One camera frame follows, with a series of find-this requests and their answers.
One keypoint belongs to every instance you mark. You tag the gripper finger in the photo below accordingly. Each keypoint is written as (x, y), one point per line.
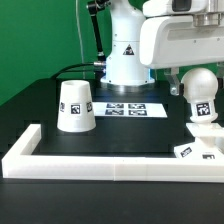
(176, 87)
(220, 70)

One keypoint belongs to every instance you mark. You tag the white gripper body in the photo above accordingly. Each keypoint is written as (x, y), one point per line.
(174, 41)

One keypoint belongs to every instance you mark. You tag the white lamp bulb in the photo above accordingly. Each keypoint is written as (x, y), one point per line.
(200, 88)

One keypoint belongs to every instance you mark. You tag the white lamp base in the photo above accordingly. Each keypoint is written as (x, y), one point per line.
(208, 143)

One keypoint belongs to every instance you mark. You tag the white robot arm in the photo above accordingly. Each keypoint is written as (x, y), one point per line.
(124, 71)

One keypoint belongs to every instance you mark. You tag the white lamp shade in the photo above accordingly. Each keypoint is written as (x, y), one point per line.
(75, 112)

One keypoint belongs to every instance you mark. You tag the white marker sheet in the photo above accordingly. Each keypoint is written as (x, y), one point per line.
(151, 110)

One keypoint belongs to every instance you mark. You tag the white U-shaped fence frame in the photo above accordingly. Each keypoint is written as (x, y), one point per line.
(20, 162)

